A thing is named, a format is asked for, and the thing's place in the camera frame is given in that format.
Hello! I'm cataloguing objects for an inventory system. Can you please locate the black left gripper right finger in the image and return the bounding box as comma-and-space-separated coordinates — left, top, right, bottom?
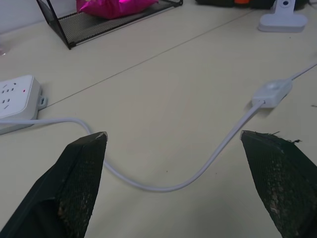
240, 130, 317, 238

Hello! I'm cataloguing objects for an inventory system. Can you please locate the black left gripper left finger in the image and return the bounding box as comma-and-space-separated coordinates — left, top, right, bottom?
0, 131, 109, 238

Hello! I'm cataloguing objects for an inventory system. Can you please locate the white lamp base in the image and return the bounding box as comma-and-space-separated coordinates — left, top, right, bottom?
258, 0, 308, 33

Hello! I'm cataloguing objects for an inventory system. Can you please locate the white power strip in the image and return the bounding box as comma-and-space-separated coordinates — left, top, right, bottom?
0, 75, 48, 135

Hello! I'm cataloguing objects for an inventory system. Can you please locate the magenta foil bag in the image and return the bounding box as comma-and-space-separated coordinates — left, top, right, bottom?
76, 0, 159, 20

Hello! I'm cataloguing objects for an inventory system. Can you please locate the black and orange object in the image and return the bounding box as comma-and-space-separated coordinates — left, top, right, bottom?
194, 0, 278, 10

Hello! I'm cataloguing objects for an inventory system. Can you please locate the white cable with inline switch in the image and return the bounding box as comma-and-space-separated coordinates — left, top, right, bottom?
0, 62, 317, 192

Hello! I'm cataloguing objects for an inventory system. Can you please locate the white inline cable switch box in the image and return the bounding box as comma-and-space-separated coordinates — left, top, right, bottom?
252, 78, 293, 108

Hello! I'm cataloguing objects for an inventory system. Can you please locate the black wire mesh tray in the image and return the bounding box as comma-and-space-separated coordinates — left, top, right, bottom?
36, 0, 184, 50

